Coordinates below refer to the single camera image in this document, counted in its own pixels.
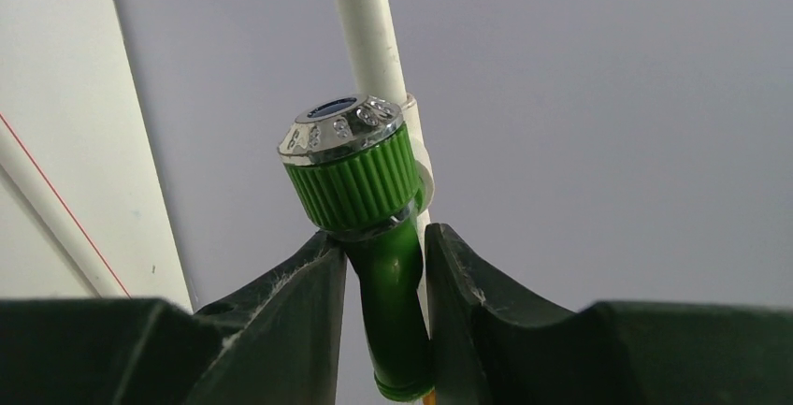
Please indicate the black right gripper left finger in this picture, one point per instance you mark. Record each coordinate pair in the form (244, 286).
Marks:
(273, 341)

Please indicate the white PVC pipe frame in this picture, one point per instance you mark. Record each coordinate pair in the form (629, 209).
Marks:
(138, 137)

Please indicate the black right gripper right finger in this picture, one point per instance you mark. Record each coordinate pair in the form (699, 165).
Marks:
(497, 342)

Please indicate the green water faucet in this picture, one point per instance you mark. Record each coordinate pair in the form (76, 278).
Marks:
(351, 163)

